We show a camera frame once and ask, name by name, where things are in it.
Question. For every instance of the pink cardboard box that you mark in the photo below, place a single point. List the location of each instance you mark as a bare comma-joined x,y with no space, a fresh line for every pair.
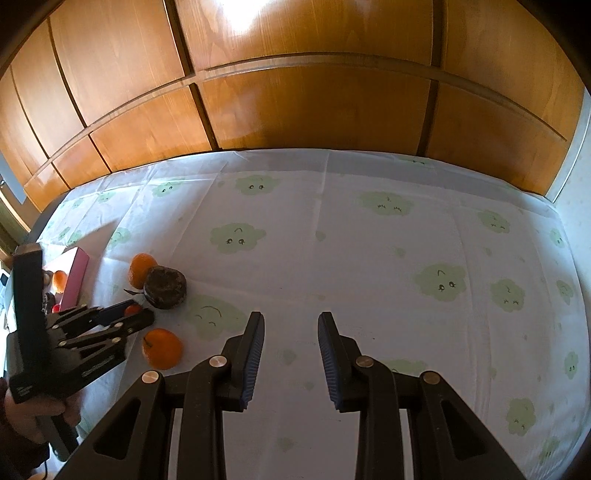
78,277

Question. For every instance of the person's left forearm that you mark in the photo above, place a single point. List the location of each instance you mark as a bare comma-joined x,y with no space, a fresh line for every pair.
18,459

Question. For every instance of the small orange mandarin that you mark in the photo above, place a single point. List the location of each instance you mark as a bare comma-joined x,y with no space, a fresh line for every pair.
60,280

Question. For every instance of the dark brown round fruit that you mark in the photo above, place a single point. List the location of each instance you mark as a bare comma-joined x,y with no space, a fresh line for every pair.
165,288

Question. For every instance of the person's left hand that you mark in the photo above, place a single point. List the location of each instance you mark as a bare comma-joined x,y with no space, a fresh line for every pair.
25,422

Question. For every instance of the small red cherry tomato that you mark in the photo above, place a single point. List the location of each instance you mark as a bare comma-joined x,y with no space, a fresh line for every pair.
133,310

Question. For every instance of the wooden wardrobe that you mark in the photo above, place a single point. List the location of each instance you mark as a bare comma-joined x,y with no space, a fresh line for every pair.
300,106

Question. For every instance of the large orange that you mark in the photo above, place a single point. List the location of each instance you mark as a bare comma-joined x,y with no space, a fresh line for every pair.
141,267

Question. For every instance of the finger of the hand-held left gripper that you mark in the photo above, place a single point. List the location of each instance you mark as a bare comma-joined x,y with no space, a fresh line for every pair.
138,319
111,311

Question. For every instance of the white green-printed tablecloth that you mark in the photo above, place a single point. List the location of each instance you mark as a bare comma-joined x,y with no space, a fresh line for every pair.
369,258

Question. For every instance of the medium orange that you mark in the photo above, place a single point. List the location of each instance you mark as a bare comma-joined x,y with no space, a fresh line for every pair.
161,349

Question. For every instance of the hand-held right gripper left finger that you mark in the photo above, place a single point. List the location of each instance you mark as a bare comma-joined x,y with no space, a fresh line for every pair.
253,364

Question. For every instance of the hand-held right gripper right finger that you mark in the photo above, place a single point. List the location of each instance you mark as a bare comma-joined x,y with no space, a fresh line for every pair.
328,364

